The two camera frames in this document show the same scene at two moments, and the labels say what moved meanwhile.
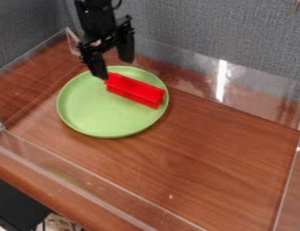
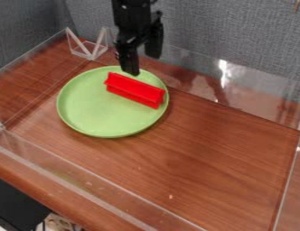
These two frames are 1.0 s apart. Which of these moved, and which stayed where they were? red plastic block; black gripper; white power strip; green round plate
Moved: black gripper
Stayed: green round plate; white power strip; red plastic block
